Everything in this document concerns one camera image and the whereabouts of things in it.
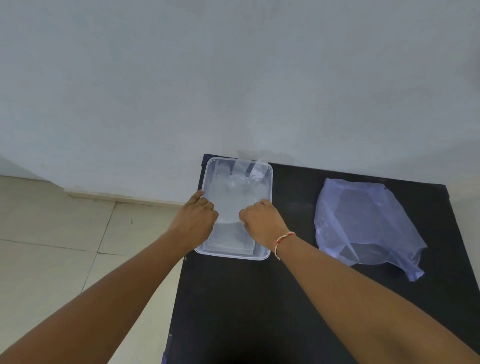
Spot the blue plastic bag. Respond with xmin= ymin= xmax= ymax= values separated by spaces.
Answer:
xmin=314 ymin=178 xmax=428 ymax=282

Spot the red and white thread bracelet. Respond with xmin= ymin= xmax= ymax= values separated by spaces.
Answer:
xmin=274 ymin=231 xmax=296 ymax=260

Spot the clear plastic bag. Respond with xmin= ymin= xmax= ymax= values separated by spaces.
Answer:
xmin=208 ymin=150 xmax=271 ymax=227

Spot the person's left hand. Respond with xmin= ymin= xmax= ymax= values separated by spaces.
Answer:
xmin=167 ymin=190 xmax=219 ymax=253

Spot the person's right forearm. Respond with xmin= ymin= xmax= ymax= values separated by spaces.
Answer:
xmin=277 ymin=235 xmax=480 ymax=364

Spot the clear plastic container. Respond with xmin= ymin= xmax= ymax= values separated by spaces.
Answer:
xmin=194 ymin=157 xmax=274 ymax=261

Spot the person's left forearm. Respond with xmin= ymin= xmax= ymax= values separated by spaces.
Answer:
xmin=0 ymin=229 xmax=196 ymax=364

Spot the person's right hand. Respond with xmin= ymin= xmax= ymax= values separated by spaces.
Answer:
xmin=239 ymin=199 xmax=290 ymax=254

